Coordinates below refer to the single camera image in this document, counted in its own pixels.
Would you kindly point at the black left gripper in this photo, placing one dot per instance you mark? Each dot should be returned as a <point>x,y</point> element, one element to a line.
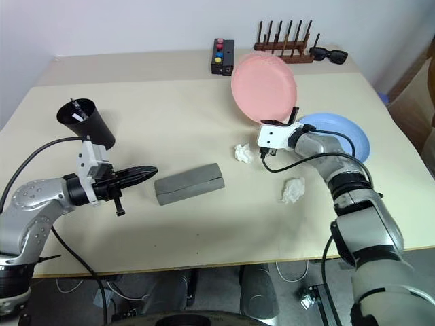
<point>107,190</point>

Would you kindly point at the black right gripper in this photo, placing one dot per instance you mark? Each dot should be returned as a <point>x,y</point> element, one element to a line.
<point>268,152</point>

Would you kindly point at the pink plate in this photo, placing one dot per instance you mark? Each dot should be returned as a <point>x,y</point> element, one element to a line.
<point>261,88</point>

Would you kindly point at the white marker black cap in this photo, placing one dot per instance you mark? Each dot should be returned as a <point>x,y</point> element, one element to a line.
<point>78,117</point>

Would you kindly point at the clear gel pen grey grip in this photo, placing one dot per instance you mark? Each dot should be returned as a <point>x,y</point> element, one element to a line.
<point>78,106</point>

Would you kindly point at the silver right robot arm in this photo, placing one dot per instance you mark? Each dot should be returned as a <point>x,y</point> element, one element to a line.
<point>367,217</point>

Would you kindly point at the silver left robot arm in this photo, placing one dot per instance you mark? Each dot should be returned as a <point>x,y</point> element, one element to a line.
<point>30,207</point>

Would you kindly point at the black ribbed pen cup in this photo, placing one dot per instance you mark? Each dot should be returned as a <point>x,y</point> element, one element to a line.
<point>98,132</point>

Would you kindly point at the crumpled white tissue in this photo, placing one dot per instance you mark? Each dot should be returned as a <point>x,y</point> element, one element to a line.
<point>244,153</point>
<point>293,191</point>

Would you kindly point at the brown wooden dish rack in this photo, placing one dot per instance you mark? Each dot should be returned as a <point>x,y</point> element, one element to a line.
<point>289,51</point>

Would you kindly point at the blue plate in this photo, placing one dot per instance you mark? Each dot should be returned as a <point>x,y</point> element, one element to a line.
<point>357,130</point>

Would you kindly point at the black sunglasses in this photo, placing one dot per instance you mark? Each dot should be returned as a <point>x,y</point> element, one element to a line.
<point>328,55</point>

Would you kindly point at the plain black box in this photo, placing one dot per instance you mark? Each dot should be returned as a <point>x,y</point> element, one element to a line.
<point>228,57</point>

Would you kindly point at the black box with coloured buttons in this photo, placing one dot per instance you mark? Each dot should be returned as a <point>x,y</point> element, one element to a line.
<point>217,57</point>

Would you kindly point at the brown cardboard box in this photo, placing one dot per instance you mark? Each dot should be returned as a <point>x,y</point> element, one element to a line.
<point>413,102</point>

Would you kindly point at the dark grey rounded cylinder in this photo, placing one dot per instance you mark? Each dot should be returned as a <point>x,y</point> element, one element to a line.
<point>258,288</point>

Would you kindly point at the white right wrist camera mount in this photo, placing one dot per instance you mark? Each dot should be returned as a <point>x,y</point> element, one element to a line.
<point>277,136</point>

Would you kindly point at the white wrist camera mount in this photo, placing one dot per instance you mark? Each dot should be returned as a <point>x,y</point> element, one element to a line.
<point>83,159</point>
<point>277,136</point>

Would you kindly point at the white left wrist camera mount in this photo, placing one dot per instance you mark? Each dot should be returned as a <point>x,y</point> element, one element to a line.
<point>83,159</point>

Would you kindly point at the black metal frame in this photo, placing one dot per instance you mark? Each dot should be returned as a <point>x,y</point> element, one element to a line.
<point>321,302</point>

